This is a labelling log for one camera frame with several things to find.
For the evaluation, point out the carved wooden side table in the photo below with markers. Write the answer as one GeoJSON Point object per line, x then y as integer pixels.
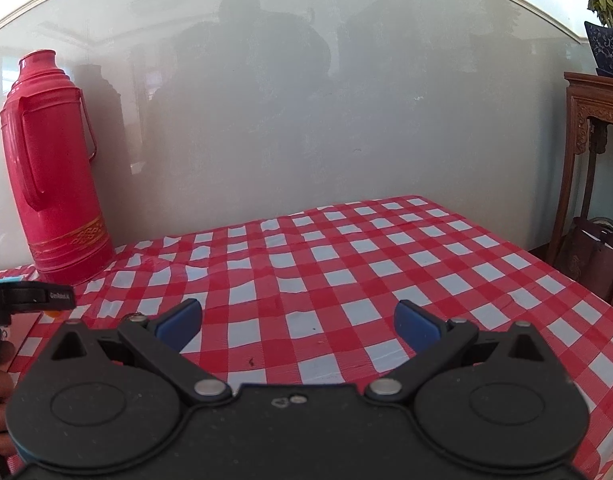
{"type": "Point", "coordinates": [586, 110]}

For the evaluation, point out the red thermos flask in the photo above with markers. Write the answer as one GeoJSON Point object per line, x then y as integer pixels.
{"type": "Point", "coordinates": [51, 170]}

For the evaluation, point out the red white checked tablecloth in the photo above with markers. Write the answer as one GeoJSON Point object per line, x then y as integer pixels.
{"type": "Point", "coordinates": [336, 260]}

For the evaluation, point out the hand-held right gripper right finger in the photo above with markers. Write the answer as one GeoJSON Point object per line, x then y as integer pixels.
{"type": "Point", "coordinates": [416, 325]}

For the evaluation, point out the dark blue patterned plant pot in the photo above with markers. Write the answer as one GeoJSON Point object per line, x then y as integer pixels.
{"type": "Point", "coordinates": [608, 50]}

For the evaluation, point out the brown leather bag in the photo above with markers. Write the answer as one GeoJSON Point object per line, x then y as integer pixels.
{"type": "Point", "coordinates": [593, 255]}

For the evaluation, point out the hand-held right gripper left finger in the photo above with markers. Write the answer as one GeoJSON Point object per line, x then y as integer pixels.
{"type": "Point", "coordinates": [179, 322]}

